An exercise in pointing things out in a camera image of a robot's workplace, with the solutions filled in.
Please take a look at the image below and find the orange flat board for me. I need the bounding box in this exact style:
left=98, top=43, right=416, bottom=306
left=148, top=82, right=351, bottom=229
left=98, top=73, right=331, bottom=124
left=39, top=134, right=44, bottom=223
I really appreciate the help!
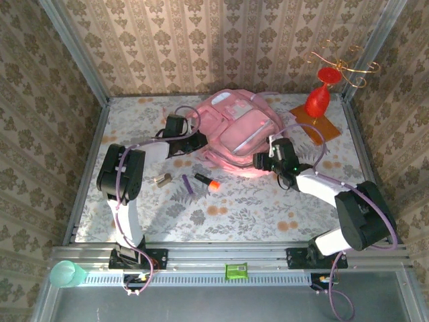
left=290, top=104, right=341, bottom=146

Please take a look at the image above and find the gold wire ornament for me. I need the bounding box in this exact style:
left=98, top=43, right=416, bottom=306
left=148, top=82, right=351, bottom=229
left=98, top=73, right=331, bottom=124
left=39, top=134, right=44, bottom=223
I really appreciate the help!
left=303, top=40, right=381, bottom=89

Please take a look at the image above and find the small black electronics board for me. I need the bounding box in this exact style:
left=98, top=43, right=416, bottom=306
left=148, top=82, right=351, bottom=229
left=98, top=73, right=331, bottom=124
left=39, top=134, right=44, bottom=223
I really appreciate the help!
left=122, top=273, right=152, bottom=291
left=310, top=272, right=341, bottom=291

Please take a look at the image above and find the pink student backpack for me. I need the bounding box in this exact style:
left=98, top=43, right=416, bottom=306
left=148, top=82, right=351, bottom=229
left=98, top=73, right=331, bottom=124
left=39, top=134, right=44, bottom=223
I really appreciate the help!
left=162, top=89, right=296, bottom=178

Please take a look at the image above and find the grey metal sheet panel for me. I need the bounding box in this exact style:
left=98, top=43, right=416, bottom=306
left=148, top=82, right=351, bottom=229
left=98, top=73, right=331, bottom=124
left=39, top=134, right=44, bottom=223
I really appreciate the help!
left=32, top=271, right=429, bottom=322

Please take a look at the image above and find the floral table cover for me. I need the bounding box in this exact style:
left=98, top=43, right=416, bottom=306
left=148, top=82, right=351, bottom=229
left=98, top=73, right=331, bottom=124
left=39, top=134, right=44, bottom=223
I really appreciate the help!
left=74, top=95, right=385, bottom=243

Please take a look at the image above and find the wide aluminium extrusion beam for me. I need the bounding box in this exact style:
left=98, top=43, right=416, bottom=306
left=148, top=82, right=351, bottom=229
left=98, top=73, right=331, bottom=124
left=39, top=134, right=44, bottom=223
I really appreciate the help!
left=50, top=241, right=412, bottom=273

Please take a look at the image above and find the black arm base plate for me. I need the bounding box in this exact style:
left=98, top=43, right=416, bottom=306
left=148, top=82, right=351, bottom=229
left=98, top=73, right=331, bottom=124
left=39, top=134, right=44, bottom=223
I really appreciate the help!
left=109, top=248, right=168, bottom=270
left=286, top=247, right=349, bottom=270

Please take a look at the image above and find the aluminium frame post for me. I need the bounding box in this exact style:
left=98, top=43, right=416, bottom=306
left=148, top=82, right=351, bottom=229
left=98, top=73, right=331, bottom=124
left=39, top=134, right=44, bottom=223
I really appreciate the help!
left=38, top=0, right=111, bottom=107
left=341, top=0, right=408, bottom=101

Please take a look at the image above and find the black marker orange cap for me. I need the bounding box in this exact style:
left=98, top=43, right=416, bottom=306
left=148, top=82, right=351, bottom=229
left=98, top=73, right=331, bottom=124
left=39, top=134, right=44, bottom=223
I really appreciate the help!
left=194, top=172, right=221, bottom=192

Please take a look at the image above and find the grey slotted cable duct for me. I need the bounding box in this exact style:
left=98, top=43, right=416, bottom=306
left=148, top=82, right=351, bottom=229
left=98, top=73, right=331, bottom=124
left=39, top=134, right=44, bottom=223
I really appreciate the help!
left=82, top=270, right=312, bottom=287

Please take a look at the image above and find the green wipes packet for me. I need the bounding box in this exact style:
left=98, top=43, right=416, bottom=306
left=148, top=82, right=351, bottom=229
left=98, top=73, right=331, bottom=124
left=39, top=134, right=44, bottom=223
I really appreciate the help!
left=224, top=262, right=249, bottom=280

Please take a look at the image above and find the teal plastic cup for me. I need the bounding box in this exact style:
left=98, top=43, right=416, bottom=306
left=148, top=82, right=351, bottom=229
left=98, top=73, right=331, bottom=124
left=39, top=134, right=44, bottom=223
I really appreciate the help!
left=49, top=260, right=88, bottom=288

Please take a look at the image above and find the aluminium side rail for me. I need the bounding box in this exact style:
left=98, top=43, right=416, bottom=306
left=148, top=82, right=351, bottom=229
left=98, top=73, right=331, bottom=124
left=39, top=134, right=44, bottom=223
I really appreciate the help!
left=340, top=95, right=396, bottom=244
left=63, top=100, right=110, bottom=246

